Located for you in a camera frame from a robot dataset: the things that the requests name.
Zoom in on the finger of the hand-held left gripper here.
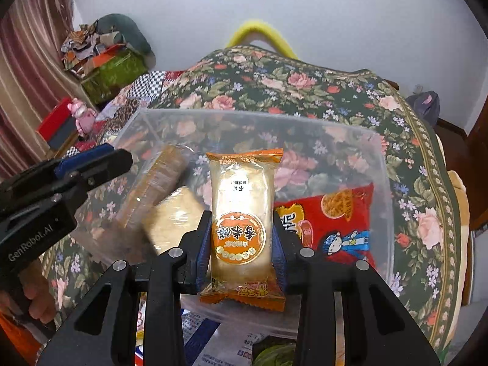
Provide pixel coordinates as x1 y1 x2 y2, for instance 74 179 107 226
54 144 116 176
70 149 134 193

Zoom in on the dark bag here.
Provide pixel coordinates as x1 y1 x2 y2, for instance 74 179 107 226
406 91 441 126

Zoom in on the floral tablecloth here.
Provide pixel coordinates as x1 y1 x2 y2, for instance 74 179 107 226
38 44 464 356

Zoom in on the green snack packet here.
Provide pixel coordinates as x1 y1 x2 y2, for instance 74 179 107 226
251 336 299 366

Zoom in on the wooden furniture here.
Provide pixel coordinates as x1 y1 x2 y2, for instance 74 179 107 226
435 99 488 234

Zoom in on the striped curtain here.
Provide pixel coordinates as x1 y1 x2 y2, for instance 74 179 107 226
0 0 100 180

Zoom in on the orange cloth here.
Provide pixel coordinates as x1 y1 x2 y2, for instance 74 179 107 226
0 310 43 366

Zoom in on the green patterned box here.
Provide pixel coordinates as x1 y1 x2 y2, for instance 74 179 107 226
81 46 150 106

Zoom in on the blue white printed packet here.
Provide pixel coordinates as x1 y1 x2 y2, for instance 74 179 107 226
180 310 222 366

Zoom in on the orange rice cracker packet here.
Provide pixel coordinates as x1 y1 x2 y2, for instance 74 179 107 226
200 149 286 312

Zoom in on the yellow curved chair back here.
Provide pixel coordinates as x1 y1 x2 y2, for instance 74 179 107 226
227 19 296 59

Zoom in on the red snack packet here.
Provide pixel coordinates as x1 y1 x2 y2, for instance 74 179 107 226
274 183 376 272

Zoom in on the checkered patchwork cloth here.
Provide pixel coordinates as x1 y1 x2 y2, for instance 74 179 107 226
100 69 184 123

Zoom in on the pile of clothes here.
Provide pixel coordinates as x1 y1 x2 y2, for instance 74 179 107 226
61 13 154 74

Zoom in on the pink toy figure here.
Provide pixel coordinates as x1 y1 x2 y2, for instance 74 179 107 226
68 98 98 137

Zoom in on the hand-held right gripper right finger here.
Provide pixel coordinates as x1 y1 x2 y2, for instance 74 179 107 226
272 217 443 366

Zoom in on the brown biscuit clear packet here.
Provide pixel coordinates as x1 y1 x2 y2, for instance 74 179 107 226
114 145 191 234

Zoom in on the red box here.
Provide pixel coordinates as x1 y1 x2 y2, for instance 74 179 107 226
36 97 82 150

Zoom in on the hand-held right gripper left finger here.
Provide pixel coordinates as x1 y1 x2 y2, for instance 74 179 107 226
36 210 214 366

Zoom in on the pale pastry clear packet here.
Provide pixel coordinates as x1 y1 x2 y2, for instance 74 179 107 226
143 186 207 253

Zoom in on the person's left hand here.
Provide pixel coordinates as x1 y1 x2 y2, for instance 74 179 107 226
21 267 59 325

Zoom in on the clear plastic container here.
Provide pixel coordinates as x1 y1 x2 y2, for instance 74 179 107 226
74 107 395 337

